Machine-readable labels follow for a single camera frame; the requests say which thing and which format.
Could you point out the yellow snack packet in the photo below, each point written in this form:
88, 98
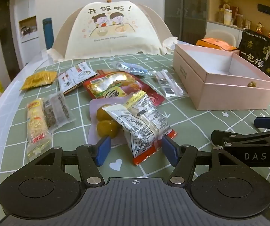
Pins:
38, 79

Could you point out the white chair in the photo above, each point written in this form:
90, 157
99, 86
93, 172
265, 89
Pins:
222, 34

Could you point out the white red cartoon snack packet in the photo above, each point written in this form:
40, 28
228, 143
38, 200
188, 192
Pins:
72, 78

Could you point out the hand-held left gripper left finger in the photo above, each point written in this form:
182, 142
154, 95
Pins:
103, 151

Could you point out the dark seed bar packet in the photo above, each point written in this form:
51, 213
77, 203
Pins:
57, 109

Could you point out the clear barcode snack packet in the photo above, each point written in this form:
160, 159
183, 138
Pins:
169, 84

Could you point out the red foil snack packet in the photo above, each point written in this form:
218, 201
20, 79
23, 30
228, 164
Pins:
106, 84

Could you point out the dark glass door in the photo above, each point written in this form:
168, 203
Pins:
186, 9

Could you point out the pink cardboard box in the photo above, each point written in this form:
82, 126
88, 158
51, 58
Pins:
191, 80

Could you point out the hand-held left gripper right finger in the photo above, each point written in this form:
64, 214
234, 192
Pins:
170, 153

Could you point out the dark wooden door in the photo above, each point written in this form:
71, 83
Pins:
8, 28

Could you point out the plum pouch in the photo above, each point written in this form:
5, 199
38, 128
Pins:
104, 128

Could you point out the orange box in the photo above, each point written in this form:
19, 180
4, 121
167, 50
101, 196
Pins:
215, 43

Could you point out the black gift bag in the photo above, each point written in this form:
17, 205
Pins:
255, 51

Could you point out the blue bottle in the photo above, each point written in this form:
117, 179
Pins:
48, 33

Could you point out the cream cartoon food cover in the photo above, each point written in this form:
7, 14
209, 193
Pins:
109, 44

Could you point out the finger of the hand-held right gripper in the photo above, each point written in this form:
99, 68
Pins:
266, 123
219, 135

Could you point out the green checked tablecloth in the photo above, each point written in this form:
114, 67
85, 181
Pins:
208, 127

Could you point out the blue clear snack packet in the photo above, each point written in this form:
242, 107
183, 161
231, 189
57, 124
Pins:
131, 69

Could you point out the open wall recess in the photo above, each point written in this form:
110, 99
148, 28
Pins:
28, 28

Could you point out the long yellow biscuit packet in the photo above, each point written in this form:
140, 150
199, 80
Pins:
36, 127

